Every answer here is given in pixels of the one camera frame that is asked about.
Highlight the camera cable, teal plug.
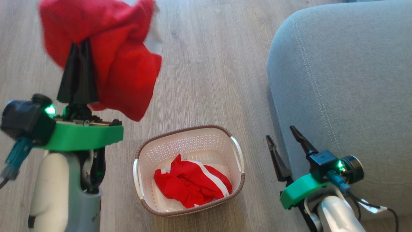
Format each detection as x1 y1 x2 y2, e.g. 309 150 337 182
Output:
327 171 399 232
0 137 33 190

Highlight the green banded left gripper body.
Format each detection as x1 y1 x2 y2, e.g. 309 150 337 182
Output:
35 104 124 152

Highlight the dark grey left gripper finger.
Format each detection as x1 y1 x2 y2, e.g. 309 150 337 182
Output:
79 39 99 104
57 42 81 104

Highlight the red garment with white stripe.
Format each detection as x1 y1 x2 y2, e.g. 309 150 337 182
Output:
154 154 233 208

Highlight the right camera cable, teal plug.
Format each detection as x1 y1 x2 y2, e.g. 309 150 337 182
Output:
327 171 399 232

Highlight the white label on right cable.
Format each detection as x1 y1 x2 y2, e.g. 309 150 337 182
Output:
358 199 388 214

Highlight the white laundry basket, brown rim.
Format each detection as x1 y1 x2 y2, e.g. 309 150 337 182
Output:
133 125 245 217

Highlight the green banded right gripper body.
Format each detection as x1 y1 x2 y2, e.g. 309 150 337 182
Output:
280 156 364 210

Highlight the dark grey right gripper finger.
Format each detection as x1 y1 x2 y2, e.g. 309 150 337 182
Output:
267 135 293 187
290 126 319 158

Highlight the left camera cable, teal plug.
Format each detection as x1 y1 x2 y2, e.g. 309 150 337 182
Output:
0 137 33 190

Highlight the grey fabric sofa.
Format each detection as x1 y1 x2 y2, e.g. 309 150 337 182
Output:
267 0 412 221

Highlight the plain red garment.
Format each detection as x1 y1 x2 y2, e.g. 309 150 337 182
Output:
39 0 162 122

